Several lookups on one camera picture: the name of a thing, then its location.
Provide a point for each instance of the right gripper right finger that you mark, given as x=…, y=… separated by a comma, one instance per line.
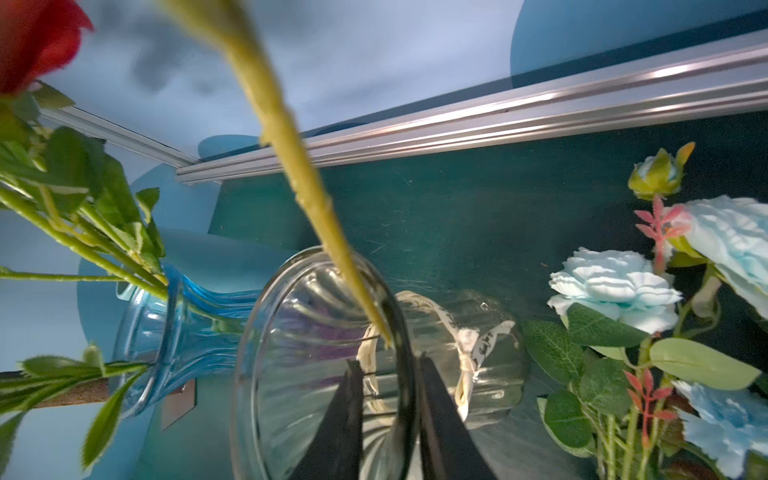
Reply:
x=447, y=450

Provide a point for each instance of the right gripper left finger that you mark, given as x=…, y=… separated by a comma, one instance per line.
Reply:
x=336, y=449

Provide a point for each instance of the purple ribbed glass vase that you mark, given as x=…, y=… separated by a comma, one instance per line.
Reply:
x=195, y=332

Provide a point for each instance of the blue rose stem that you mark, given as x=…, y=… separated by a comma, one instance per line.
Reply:
x=629, y=325

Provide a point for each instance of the blue carnation stem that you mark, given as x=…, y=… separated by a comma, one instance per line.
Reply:
x=726, y=425

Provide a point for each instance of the blue flower bunch purple vase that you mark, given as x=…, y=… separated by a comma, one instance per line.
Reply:
x=65, y=183

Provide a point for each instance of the pink rose stem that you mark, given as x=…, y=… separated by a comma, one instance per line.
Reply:
x=225, y=27

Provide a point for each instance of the aluminium frame back bar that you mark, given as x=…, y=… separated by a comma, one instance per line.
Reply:
x=719, y=78

